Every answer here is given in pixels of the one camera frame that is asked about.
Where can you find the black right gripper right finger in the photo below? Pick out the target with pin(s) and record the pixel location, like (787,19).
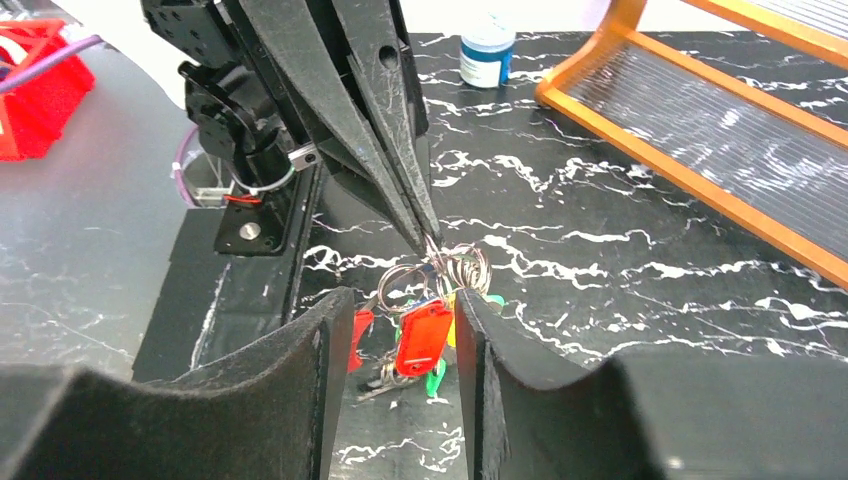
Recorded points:
(531,414)

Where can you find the white blue tape roll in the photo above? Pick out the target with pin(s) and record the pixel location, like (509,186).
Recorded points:
(486,49)

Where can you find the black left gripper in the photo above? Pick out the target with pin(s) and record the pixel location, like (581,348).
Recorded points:
(284,92)

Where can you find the orange wooden shelf rack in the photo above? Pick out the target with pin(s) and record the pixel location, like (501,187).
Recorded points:
(773,168)

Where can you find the red tag key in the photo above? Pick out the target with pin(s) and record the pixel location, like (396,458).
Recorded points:
(423,336)

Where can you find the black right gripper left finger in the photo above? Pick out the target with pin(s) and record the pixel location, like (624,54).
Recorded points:
(269,410)

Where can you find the red plastic bin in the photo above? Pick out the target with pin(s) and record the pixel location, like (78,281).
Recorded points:
(35,114)

